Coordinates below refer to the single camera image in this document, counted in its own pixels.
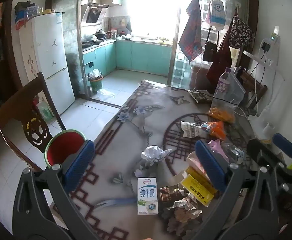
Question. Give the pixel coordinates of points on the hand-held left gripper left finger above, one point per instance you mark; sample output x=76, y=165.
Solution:
x=79, y=162

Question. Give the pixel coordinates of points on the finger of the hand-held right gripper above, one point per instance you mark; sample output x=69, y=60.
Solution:
x=284, y=141
x=260, y=150

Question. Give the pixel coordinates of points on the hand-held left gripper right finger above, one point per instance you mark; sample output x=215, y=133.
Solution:
x=210, y=165

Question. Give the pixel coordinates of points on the red bucket with green rim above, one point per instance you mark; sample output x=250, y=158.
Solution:
x=61, y=150

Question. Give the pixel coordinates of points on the yellow cardboard box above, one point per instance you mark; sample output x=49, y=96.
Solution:
x=198, y=188

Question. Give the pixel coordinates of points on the orange snack packet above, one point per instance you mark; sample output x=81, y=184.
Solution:
x=217, y=130

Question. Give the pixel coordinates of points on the newspaper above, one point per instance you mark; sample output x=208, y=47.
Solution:
x=189, y=129

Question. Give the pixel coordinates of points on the brown paper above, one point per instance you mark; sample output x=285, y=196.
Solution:
x=185, y=212

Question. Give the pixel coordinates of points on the black shoulder bag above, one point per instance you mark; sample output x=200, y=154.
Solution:
x=209, y=51

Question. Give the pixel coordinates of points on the white paper roll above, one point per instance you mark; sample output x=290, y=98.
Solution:
x=269, y=130

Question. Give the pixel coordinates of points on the pink plastic bag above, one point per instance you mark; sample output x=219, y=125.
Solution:
x=217, y=145

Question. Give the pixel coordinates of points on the clear plastic wrapper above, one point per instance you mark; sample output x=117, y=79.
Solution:
x=233, y=152

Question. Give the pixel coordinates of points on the brown shiny packet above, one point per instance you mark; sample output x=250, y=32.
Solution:
x=169, y=193

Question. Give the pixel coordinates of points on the clear bag of orange snacks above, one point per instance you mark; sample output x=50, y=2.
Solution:
x=223, y=113

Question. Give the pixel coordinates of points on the blue plastic strip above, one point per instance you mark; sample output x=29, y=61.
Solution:
x=116, y=201

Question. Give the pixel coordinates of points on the crumpled white paper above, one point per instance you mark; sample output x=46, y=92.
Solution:
x=154, y=154

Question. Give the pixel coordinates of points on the green detergent bottle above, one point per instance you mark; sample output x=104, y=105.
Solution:
x=44, y=110

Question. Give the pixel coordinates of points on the floral printed tablecloth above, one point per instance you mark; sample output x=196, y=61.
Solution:
x=136, y=130

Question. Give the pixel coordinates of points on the plain wooden chair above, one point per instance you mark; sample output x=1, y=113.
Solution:
x=250, y=85

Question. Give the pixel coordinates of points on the dark patterned packet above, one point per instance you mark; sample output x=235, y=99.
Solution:
x=198, y=96

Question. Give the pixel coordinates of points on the white milk carton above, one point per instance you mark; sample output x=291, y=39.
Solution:
x=147, y=196

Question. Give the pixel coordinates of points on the white plastic bag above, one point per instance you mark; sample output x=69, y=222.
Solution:
x=107, y=93

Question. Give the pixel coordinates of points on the clear bottle with purple label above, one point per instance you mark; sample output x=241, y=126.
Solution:
x=222, y=85

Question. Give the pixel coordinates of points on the green waste bin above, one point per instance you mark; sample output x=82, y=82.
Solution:
x=96, y=81

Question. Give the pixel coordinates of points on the carved dark wooden chair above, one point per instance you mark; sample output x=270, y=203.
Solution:
x=8, y=115

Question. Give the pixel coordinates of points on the dark red garment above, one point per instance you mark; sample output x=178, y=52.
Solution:
x=220, y=62

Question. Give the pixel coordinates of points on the black charger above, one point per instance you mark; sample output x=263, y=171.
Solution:
x=265, y=46

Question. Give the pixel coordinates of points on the white plug-in device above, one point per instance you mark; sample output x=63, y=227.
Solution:
x=273, y=38

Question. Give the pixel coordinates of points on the white refrigerator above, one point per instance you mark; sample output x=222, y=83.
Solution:
x=53, y=55

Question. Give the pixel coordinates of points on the black letter-print bag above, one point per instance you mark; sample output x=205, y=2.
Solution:
x=240, y=33

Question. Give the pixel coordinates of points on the teal kitchen base cabinets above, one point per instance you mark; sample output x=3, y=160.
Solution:
x=141, y=55

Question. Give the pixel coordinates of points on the dark wooden door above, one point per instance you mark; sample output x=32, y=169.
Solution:
x=1, y=62

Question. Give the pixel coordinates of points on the black wok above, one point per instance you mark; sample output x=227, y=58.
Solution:
x=101, y=34

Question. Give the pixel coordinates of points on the red blue plaid cloth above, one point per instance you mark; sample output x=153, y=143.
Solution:
x=192, y=35

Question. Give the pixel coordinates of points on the white bag with face print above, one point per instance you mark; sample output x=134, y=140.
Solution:
x=217, y=12

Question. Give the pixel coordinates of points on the slanted range hood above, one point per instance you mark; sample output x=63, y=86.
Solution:
x=94, y=12

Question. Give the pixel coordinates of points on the blue plastic packet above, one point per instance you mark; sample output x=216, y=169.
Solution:
x=32, y=11

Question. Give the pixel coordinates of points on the dark folded cloth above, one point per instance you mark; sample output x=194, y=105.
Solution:
x=23, y=5

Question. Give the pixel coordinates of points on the white wall shelf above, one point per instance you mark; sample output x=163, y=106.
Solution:
x=260, y=61

